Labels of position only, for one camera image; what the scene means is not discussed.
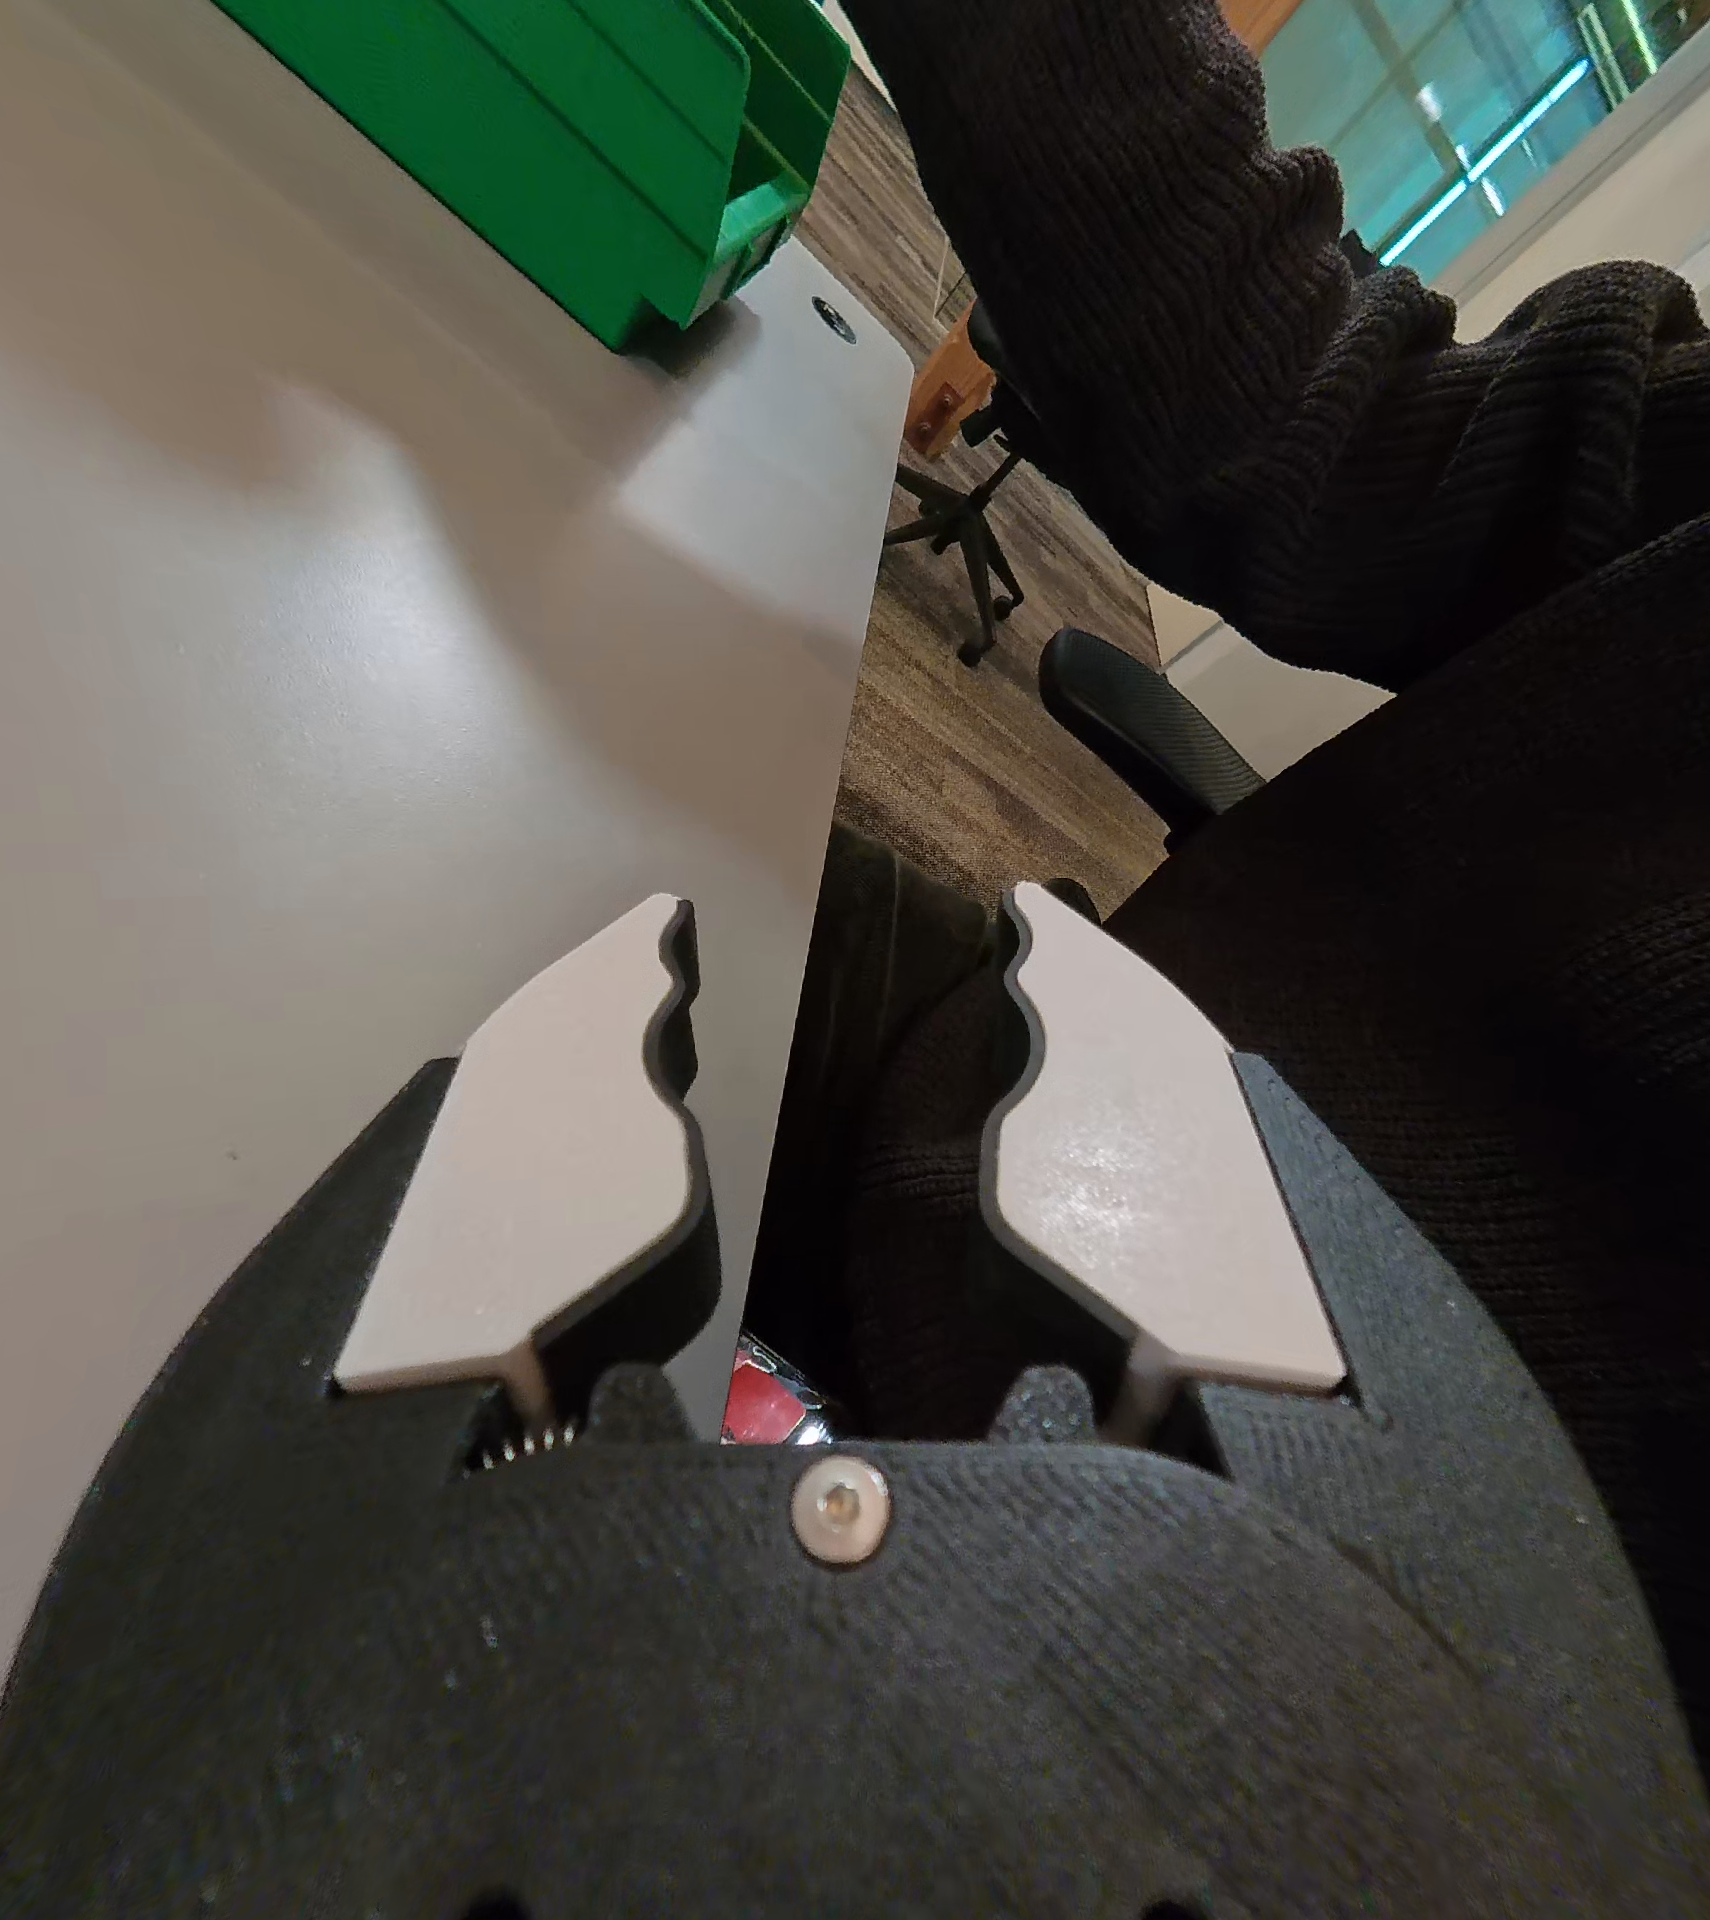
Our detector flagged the grey desk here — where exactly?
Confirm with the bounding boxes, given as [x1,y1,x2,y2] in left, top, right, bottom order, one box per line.
[0,0,914,1920]

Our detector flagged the green plastic bin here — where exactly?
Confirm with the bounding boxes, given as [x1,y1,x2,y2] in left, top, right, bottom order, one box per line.
[213,0,853,354]

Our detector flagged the wooden beam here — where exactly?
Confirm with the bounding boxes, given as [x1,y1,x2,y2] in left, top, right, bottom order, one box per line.
[904,296,1005,460]

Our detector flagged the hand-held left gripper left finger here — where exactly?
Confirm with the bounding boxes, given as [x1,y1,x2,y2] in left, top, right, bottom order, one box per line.
[331,892,721,1448]

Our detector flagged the red shiny object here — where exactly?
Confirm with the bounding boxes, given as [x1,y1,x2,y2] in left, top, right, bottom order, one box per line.
[726,1330,839,1448]

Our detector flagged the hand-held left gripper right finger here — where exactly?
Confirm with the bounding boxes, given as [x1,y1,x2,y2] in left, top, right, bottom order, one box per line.
[978,881,1352,1448]

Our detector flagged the person's dark trousers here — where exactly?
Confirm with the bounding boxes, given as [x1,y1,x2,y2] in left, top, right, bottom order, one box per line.
[750,824,1014,1349]

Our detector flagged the person's right forearm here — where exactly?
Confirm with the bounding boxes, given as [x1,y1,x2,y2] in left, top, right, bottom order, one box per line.
[839,0,1460,679]

